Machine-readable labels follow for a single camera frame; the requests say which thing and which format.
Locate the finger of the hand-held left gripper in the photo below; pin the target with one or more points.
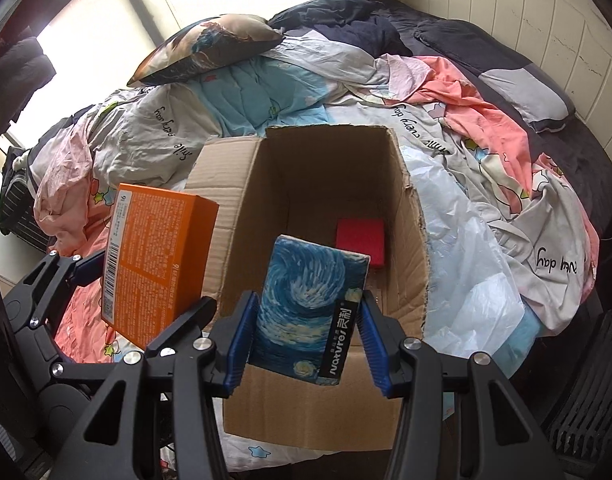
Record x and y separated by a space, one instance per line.
88 266
186 321

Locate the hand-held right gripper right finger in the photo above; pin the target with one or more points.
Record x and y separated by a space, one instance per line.
372 355

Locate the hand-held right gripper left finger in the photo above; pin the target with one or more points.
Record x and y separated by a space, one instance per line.
237 345

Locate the orange carton box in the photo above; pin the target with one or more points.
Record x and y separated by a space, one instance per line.
156 250

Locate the blue swirl-print tissue pack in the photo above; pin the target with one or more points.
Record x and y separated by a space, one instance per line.
296 300

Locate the brown cardboard box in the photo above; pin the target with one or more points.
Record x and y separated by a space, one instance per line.
311 185

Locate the black suitcase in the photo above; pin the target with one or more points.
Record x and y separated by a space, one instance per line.
21 200

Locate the red rectangular block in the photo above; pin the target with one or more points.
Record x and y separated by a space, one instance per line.
361 242

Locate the white plastic bag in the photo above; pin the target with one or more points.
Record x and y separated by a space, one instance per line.
466 270

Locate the white pink printed duvet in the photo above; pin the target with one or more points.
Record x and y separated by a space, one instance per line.
151 130

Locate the light blue packet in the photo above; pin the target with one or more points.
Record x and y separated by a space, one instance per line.
525 337

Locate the dark hanging clothes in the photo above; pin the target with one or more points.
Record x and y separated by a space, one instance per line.
21 80

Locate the black slatted plastic crate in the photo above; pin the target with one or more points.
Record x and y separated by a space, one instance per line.
591 390

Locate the printed throw pillow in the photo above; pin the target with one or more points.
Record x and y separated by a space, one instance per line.
206 50

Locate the dark bed sheet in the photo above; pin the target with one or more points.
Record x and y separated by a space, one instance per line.
581 170

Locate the grey navy pillow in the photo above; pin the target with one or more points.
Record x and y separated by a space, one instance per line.
511 85

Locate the navy blanket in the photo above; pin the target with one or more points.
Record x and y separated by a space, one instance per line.
356 25

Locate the white panelled headboard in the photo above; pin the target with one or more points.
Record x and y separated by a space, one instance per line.
551 15

